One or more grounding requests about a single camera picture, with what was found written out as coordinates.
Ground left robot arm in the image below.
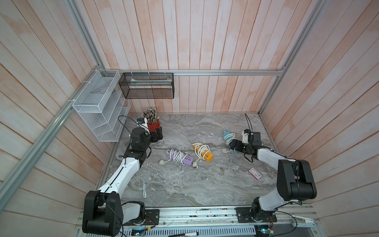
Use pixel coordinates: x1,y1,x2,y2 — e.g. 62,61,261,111
82,127,151,237

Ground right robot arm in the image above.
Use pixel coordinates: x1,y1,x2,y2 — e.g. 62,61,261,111
227,139,317,222

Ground purple power strip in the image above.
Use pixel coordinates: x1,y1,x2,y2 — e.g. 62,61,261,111
167,149,194,166

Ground orange power strip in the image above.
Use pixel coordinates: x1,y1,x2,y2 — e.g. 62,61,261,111
192,143,213,162

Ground red pencil cup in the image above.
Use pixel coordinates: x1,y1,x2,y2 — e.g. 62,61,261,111
148,121,160,133

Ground bundle of pencils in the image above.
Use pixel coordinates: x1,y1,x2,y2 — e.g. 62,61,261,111
142,108,159,124

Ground pink white card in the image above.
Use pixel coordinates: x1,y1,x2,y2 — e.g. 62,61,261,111
248,167,262,180

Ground black mesh basket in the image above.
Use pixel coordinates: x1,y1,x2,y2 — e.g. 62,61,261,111
118,72,175,99

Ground black marker pen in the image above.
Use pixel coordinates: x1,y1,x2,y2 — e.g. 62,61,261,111
168,232,199,237

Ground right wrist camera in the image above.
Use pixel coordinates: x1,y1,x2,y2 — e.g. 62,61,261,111
242,129,262,146

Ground white cord of purple strip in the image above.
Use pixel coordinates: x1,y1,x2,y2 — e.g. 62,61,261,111
158,149,190,166

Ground white wire mesh shelf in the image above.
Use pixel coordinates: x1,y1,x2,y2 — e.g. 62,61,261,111
73,70,130,142

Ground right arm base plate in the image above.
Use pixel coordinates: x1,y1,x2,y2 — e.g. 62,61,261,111
235,207,277,223

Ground horizontal aluminium wall rail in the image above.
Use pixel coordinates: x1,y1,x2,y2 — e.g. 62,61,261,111
99,69,283,77

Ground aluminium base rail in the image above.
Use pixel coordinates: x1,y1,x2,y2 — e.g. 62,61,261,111
73,204,320,237

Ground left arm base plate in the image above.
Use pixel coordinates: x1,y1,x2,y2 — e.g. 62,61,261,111
123,209,160,226

